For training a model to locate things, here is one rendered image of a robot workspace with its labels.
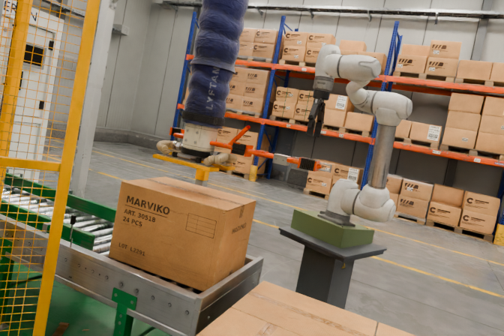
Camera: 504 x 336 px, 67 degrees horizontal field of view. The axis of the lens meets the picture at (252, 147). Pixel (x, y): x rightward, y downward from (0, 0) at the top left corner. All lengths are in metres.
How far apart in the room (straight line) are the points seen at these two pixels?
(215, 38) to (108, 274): 1.23
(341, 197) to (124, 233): 1.26
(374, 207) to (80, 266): 1.59
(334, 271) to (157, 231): 1.09
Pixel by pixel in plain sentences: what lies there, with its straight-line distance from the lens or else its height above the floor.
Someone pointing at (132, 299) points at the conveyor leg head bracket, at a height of 0.48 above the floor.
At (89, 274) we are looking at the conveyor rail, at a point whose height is 0.50.
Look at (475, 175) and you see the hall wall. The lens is 10.14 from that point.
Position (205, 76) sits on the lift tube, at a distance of 1.93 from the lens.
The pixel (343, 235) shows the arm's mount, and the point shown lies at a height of 0.82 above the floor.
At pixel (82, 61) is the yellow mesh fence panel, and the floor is 1.49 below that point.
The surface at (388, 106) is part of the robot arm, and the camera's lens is 2.20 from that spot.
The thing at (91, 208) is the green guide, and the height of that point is 0.60.
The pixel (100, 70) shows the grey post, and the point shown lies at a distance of 4.85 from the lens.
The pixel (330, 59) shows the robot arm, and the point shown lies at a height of 1.70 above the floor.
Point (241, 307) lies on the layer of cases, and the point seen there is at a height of 0.54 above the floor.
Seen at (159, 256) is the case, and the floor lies 0.64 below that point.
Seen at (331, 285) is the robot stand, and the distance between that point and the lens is 2.45.
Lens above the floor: 1.34
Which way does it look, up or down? 3 degrees down
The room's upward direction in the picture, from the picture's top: 11 degrees clockwise
